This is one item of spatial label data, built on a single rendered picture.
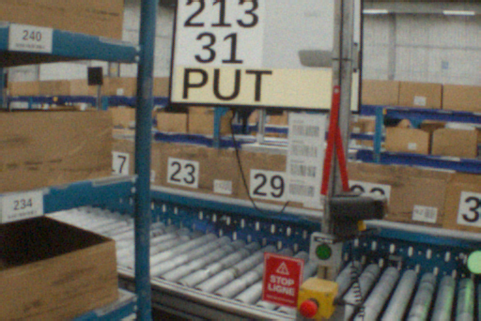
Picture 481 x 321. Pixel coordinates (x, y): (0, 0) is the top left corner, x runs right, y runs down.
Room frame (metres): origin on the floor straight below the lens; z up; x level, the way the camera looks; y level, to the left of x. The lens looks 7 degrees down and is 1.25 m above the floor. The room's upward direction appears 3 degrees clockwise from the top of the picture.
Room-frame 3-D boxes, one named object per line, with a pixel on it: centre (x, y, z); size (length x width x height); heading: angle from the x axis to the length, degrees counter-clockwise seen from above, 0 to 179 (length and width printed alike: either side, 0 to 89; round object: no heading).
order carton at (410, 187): (1.58, -0.60, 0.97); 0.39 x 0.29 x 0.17; 61
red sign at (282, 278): (0.97, -0.15, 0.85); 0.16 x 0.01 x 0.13; 61
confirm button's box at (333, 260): (0.93, -0.20, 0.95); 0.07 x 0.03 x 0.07; 61
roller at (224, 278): (1.38, -0.03, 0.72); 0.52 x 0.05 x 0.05; 151
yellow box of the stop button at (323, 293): (0.89, -0.22, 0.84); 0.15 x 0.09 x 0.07; 61
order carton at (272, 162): (1.77, -0.25, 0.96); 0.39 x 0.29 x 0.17; 61
